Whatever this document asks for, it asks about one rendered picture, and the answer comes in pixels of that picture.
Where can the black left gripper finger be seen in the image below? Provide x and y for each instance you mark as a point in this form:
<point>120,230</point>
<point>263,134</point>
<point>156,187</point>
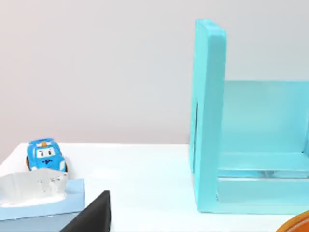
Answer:
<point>95,215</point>

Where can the white tissue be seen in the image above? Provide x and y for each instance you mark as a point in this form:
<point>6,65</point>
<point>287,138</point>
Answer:
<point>31,186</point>

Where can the light blue rack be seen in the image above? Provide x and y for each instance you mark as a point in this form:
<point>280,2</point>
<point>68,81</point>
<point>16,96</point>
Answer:
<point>241,145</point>

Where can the orange round object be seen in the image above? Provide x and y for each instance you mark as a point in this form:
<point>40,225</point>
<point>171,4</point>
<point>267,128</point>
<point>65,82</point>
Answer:
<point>298,223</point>

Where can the light blue tissue box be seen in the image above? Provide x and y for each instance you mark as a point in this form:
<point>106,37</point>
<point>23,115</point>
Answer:
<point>60,205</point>

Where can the blue toy car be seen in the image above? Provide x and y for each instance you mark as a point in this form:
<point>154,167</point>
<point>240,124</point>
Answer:
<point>46,155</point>

